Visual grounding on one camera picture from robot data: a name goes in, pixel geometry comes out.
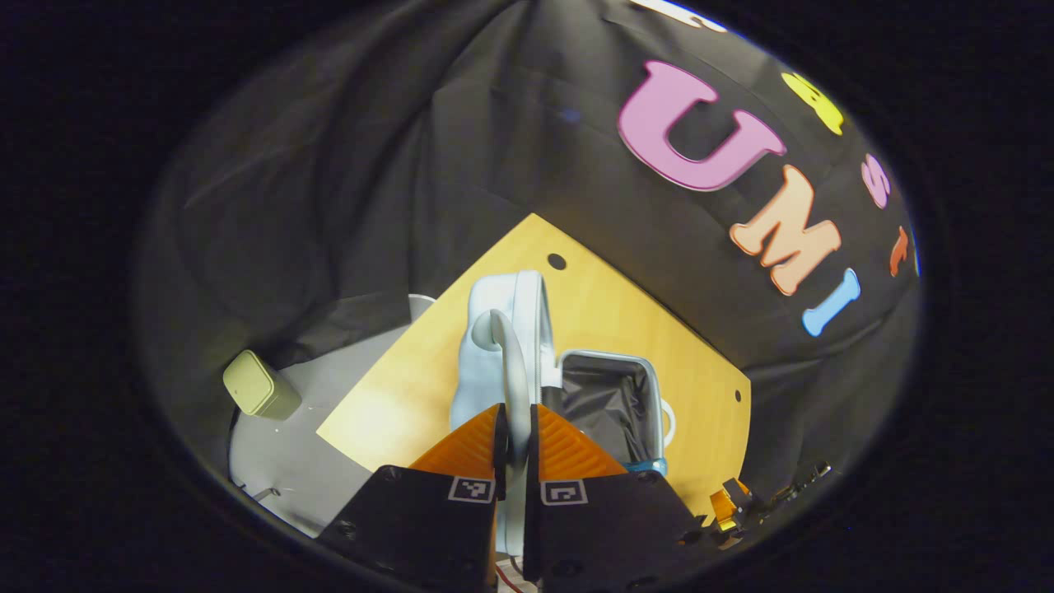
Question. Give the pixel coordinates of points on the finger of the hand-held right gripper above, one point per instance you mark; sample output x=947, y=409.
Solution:
x=725, y=515

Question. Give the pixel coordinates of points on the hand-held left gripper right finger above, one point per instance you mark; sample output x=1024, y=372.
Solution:
x=533, y=453

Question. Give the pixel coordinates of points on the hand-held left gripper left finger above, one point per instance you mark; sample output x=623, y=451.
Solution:
x=500, y=453

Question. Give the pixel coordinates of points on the olive green small box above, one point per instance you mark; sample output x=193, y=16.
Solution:
x=259, y=385

